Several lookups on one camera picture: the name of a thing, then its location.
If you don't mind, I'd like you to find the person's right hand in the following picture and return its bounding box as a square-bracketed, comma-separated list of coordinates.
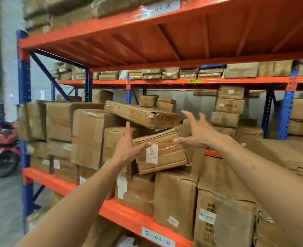
[173, 110, 228, 149]

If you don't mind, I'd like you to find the person's left hand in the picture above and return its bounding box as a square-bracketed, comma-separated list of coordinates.
[112, 121, 152, 167]

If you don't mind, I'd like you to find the person's left forearm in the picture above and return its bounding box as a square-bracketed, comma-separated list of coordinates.
[15, 158, 124, 247]

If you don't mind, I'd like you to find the person's right forearm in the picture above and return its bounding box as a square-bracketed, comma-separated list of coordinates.
[210, 136, 303, 247]

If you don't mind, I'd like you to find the taped cardboard carton white label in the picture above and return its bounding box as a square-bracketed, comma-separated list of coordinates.
[133, 128, 189, 175]

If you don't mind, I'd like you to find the stack of brown cardboard boxes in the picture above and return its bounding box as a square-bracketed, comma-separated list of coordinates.
[193, 85, 303, 145]

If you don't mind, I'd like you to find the long flat cardboard carton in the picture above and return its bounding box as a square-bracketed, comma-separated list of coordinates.
[104, 101, 181, 129]

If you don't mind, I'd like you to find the pile of brown cardboard boxes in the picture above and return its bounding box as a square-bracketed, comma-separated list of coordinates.
[16, 89, 303, 247]
[22, 0, 167, 34]

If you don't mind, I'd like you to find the row of flat cardboard boxes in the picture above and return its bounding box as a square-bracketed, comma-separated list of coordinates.
[50, 59, 303, 81]

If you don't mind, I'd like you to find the orange and blue shelving rack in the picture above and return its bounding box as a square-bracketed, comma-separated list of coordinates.
[51, 64, 303, 141]
[16, 0, 303, 247]

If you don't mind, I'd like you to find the white paper shelf label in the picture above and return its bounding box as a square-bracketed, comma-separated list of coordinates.
[141, 227, 176, 247]
[141, 0, 181, 19]

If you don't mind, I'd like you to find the red motorcycle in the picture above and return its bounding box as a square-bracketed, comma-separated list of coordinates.
[0, 122, 21, 178]

